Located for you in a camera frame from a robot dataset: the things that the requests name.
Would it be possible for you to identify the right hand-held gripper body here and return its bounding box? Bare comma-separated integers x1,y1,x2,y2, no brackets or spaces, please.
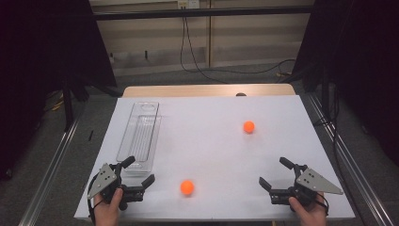
268,163,344,208

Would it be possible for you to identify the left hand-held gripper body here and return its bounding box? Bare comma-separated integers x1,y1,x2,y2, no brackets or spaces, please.
87,162,146,212

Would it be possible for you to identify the clear plastic container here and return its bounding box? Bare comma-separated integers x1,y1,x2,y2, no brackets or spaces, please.
116,101,163,177

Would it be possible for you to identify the orange ping-pong ball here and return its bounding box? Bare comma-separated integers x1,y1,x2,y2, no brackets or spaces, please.
180,179,196,196
243,121,256,135

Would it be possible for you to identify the person's left hand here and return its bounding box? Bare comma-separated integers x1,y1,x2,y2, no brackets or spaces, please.
93,187,124,226

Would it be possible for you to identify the person's right hand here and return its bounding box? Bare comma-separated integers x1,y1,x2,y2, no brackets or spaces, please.
288,191,329,226

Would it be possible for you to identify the white board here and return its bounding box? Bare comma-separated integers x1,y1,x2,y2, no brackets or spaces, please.
73,94,357,220

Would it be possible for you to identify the black stand leg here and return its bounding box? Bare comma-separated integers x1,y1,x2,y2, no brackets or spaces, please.
62,84,75,132

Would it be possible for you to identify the black curtain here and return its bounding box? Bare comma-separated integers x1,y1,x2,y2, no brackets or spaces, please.
0,0,118,181
293,0,399,168

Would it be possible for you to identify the black horizontal bar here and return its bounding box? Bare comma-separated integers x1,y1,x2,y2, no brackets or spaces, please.
92,5,314,22

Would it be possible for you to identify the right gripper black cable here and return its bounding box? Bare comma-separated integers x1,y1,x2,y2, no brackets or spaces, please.
314,194,330,218

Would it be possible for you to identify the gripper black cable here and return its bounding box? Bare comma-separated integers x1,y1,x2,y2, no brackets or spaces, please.
87,173,102,225
314,194,330,218

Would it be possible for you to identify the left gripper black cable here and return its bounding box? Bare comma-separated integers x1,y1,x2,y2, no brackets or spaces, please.
87,173,102,225

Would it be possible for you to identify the metal floor rail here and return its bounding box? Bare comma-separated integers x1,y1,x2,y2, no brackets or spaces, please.
18,116,81,226
309,93,395,226

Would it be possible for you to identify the black floor cable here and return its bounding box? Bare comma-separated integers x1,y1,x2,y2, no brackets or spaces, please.
313,84,346,186

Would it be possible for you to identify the black wall cable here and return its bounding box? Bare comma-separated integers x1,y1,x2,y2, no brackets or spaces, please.
180,17,230,85
184,17,297,76

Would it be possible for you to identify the white wall outlet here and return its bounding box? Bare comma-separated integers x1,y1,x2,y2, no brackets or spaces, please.
177,0,200,9

